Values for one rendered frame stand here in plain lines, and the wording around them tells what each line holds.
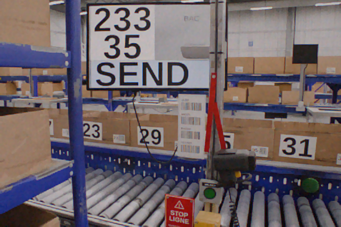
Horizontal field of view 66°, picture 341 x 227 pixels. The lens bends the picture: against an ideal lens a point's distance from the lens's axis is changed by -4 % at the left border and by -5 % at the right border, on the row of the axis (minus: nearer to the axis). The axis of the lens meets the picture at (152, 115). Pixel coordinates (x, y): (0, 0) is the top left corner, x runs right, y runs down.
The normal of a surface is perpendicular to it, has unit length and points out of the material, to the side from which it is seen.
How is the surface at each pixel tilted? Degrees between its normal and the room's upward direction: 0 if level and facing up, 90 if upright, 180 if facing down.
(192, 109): 90
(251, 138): 91
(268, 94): 90
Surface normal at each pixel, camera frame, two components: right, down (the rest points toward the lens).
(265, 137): -0.36, 0.13
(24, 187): 0.92, 0.05
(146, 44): -0.04, 0.07
